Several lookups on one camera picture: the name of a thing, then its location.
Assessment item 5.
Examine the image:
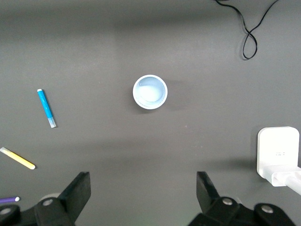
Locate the thin black loose cable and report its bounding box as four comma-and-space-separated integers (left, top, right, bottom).
213, 0, 280, 60

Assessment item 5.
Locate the blue marker pen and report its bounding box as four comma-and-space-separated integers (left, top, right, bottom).
37, 89, 57, 129

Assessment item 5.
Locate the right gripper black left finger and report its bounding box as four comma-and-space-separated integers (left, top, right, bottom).
0, 171, 92, 226

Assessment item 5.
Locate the white desk lamp stand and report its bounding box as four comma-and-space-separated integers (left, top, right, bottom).
256, 126, 301, 196

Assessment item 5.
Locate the yellow marker pen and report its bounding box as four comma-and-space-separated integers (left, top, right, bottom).
0, 147, 36, 170

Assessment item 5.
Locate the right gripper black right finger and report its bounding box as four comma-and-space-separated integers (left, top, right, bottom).
188, 171, 296, 226

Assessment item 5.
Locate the translucent blue plastic cup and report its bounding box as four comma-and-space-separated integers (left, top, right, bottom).
132, 74, 168, 110

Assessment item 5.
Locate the purple marker pen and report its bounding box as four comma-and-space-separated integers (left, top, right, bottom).
0, 196, 20, 204

